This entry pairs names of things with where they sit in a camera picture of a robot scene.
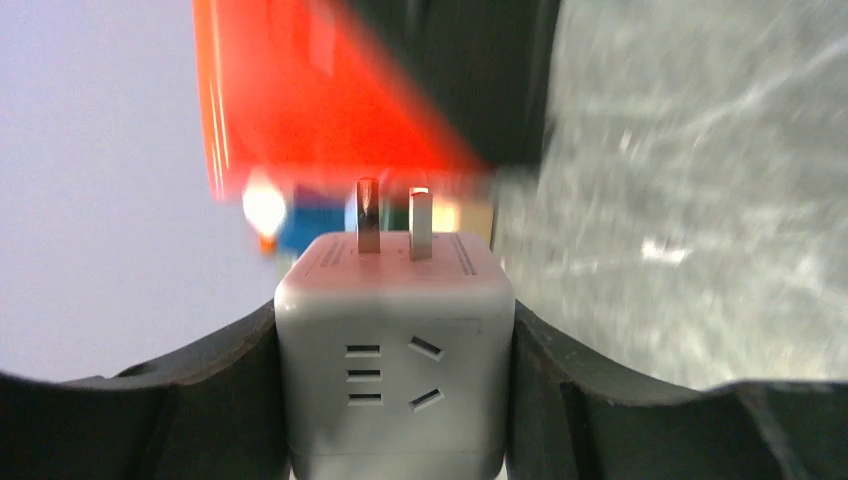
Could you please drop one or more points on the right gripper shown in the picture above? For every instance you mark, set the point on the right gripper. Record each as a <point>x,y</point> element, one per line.
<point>484,64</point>

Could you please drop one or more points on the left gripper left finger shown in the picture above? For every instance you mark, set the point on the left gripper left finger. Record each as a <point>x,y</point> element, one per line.
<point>212,409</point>

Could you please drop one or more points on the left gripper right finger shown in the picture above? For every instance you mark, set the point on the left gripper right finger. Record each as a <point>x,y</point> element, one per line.
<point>576,414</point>

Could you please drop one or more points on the white cube socket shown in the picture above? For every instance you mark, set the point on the white cube socket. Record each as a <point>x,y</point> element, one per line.
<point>395,351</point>

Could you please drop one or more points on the red cube socket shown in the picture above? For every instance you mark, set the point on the red cube socket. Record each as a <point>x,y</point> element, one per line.
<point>307,92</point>

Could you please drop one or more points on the blue cube socket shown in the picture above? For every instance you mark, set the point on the blue cube socket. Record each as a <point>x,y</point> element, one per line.
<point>310,214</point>

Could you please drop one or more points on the beige cube socket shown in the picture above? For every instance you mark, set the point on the beige cube socket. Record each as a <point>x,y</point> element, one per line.
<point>464,215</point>

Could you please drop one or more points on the orange handled screwdriver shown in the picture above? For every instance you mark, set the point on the orange handled screwdriver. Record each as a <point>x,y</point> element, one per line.
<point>267,246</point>

